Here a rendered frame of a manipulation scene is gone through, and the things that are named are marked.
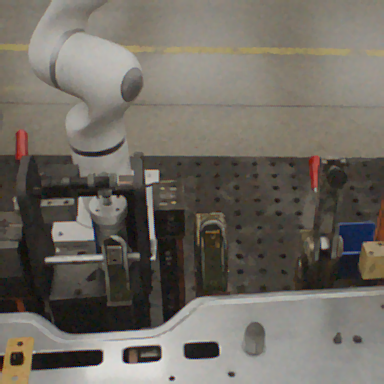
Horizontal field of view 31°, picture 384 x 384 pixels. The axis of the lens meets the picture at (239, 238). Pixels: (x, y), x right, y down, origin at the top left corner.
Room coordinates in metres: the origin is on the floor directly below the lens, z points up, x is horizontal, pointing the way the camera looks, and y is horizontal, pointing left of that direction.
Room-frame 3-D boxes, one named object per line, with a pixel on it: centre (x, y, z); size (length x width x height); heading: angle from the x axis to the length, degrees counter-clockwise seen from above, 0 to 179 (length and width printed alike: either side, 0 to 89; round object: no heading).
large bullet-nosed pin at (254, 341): (0.63, -0.03, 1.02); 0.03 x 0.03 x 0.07
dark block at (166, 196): (0.83, 0.12, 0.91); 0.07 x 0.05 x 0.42; 8
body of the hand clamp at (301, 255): (0.81, -0.13, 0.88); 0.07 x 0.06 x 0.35; 8
